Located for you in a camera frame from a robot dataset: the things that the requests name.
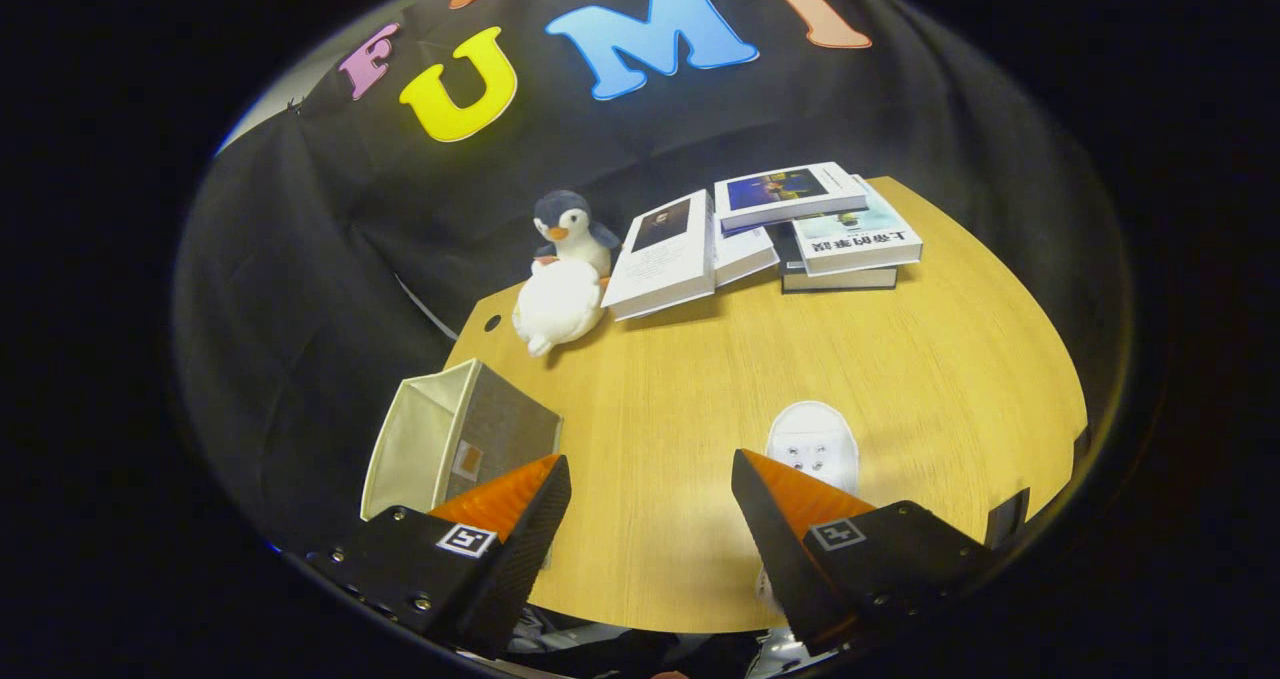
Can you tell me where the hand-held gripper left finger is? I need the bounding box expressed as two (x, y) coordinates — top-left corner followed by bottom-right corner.
(305, 454), (572, 658)

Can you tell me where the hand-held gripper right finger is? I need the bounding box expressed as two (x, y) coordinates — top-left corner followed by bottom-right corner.
(731, 449), (996, 648)

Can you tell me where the white canvas shoe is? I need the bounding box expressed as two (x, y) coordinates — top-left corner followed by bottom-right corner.
(755, 400), (862, 605)

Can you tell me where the grey fabric storage box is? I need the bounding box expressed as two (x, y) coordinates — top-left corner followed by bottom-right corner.
(360, 359), (564, 525)

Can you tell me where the plush penguin toy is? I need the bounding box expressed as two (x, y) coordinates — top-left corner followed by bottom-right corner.
(512, 190), (623, 358)

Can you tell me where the dark grey book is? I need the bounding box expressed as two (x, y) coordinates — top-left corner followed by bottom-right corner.
(775, 221), (899, 294)

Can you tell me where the plain white book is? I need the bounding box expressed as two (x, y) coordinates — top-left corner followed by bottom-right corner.
(712, 221), (780, 288)

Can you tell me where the book with pale green cover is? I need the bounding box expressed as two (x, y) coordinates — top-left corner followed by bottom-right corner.
(790, 174), (924, 278)

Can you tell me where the white book with dark portrait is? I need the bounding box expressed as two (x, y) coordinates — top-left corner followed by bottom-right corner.
(600, 189), (718, 322)

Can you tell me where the book with blue picture cover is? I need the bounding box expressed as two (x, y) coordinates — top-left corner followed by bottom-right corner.
(713, 162), (869, 232)

